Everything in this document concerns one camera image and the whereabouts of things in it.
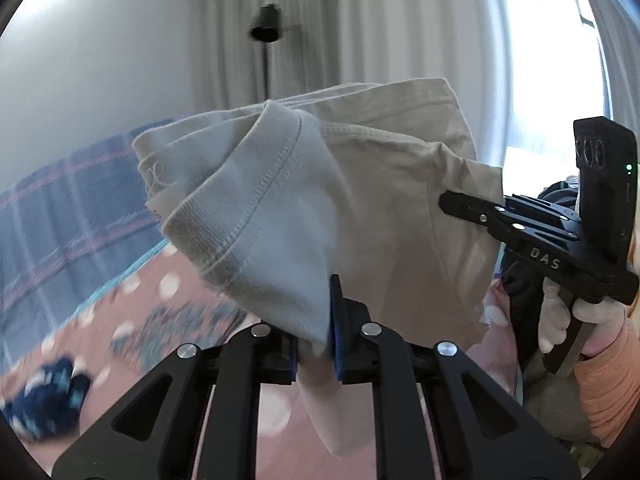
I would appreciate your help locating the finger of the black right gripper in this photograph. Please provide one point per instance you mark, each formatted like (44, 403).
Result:
(533, 210)
(502, 226)

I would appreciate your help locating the blue plaid pillow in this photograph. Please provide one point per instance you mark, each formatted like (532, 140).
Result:
(69, 230)

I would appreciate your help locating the pink sleeved forearm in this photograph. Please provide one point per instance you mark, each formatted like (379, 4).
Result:
(608, 385)

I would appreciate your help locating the grey striped curtain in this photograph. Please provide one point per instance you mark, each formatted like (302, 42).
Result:
(523, 70)

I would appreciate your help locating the floral patterned small garment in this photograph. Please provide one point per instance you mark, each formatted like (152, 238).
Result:
(166, 329)

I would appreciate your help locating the pink polka dot blanket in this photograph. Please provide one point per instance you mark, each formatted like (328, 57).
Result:
(288, 446)

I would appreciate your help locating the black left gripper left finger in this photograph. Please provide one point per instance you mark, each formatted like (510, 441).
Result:
(195, 415)

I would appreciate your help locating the navy star pattern garment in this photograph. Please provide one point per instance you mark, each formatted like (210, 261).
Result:
(50, 402)

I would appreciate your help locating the black floor lamp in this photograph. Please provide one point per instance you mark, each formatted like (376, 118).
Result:
(281, 50)

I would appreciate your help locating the light grey t-shirt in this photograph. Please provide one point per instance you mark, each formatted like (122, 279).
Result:
(270, 200)

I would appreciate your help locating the white gloved right hand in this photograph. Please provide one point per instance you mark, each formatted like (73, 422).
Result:
(608, 318)

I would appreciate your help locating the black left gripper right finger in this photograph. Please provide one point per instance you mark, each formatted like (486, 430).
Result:
(436, 413)

